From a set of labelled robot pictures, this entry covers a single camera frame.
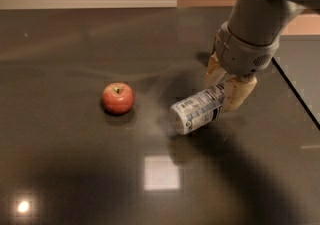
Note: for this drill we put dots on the blue labelled plastic bottle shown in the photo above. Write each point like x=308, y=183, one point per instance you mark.
x=197, y=110

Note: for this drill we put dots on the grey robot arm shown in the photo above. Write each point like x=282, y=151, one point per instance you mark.
x=261, y=22

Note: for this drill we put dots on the red apple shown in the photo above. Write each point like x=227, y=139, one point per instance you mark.
x=118, y=98

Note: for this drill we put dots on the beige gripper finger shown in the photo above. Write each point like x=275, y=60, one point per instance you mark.
x=215, y=73
x=236, y=90

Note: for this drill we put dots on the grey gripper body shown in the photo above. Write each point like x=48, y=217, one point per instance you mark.
x=244, y=56

